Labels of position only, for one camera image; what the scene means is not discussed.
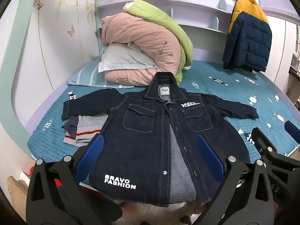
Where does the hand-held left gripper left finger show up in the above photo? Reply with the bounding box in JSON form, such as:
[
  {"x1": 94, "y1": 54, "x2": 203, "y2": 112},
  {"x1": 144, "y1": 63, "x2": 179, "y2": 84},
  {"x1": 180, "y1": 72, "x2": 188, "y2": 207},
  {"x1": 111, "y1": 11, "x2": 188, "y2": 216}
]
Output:
[{"x1": 26, "y1": 135, "x2": 105, "y2": 225}]

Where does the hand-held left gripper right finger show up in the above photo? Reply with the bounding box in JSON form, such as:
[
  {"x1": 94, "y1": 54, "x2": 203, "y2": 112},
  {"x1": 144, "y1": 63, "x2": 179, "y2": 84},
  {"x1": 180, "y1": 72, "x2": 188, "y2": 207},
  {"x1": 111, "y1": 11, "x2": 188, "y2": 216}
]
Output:
[{"x1": 196, "y1": 134, "x2": 277, "y2": 225}]

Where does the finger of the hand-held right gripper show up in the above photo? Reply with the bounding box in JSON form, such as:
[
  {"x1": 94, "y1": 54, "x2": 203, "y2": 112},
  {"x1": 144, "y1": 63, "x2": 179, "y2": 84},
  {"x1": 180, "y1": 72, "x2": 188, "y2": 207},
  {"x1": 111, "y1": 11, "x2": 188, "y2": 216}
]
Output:
[
  {"x1": 251, "y1": 127, "x2": 280, "y2": 163},
  {"x1": 284, "y1": 120, "x2": 300, "y2": 138}
]

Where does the dark denim jacket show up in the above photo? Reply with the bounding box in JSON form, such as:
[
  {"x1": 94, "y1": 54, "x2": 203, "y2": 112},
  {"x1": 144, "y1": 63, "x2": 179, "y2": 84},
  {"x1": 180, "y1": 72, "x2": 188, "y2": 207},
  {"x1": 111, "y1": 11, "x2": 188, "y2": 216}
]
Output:
[{"x1": 61, "y1": 72, "x2": 259, "y2": 208}]

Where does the grey striped sweater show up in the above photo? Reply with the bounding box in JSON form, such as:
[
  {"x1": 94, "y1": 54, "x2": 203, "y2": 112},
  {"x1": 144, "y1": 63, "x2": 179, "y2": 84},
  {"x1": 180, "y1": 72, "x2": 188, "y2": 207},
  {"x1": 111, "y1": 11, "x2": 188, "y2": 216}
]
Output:
[{"x1": 63, "y1": 115, "x2": 106, "y2": 147}]

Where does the navy garment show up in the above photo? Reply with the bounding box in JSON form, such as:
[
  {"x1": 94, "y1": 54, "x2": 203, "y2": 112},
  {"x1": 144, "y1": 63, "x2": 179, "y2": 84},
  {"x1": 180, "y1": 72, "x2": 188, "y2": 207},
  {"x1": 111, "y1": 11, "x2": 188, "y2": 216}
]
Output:
[{"x1": 61, "y1": 115, "x2": 79, "y2": 139}]

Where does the red bag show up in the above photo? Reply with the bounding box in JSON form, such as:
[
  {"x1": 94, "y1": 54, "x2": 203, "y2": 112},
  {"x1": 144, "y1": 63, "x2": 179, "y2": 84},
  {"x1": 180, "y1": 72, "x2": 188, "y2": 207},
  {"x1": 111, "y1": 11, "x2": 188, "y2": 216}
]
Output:
[{"x1": 29, "y1": 165, "x2": 62, "y2": 188}]

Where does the blue striped pillow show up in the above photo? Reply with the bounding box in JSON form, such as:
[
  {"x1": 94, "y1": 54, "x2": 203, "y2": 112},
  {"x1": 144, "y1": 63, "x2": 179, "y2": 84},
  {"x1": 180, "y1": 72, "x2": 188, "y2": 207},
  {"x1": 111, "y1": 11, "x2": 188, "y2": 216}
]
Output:
[{"x1": 66, "y1": 52, "x2": 134, "y2": 89}]

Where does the beige paper bag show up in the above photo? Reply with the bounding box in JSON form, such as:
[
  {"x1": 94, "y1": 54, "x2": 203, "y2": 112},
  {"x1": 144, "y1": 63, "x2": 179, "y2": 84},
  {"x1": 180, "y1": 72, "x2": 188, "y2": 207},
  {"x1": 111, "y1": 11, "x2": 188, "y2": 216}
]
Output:
[{"x1": 6, "y1": 176, "x2": 31, "y2": 216}]

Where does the navy and yellow puffer jacket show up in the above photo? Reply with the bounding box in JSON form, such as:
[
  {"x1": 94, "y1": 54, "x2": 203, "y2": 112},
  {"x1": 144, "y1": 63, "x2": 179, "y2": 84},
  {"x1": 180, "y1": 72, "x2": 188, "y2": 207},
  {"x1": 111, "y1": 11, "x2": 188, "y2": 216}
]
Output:
[{"x1": 222, "y1": 0, "x2": 273, "y2": 73}]

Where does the white pillow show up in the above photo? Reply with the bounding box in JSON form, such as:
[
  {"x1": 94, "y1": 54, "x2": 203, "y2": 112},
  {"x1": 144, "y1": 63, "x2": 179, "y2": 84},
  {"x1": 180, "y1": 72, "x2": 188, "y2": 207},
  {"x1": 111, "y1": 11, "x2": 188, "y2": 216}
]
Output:
[{"x1": 98, "y1": 44, "x2": 158, "y2": 74}]

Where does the mint curved bed panel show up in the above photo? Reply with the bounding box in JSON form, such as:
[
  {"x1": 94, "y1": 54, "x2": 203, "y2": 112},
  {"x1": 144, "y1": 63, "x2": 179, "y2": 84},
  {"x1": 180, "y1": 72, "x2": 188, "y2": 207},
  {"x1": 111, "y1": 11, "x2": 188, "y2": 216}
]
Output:
[{"x1": 0, "y1": 0, "x2": 43, "y2": 157}]

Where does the white butterfly print wardrobe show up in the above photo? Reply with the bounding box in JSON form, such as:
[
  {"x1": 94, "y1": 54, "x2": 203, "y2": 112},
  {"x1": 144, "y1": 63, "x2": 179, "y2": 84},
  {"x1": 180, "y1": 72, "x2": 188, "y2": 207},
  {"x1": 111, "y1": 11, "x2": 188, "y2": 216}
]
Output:
[{"x1": 5, "y1": 0, "x2": 102, "y2": 132}]

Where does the pink quilt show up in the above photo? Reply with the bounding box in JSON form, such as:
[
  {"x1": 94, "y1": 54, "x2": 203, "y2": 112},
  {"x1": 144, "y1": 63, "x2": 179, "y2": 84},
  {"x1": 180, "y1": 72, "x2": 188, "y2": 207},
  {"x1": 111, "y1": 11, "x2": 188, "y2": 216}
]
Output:
[{"x1": 101, "y1": 12, "x2": 183, "y2": 87}]

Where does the green blanket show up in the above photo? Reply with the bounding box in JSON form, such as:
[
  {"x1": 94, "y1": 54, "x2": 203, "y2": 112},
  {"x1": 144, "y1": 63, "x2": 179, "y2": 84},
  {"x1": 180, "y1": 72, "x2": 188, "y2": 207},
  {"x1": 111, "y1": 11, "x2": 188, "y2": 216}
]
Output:
[{"x1": 123, "y1": 0, "x2": 194, "y2": 85}]

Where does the lilac wall shelf unit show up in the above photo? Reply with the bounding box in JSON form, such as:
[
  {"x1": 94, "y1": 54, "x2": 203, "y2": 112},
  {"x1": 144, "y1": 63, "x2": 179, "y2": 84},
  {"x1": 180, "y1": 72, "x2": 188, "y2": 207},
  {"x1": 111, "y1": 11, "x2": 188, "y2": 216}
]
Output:
[{"x1": 97, "y1": 0, "x2": 237, "y2": 34}]

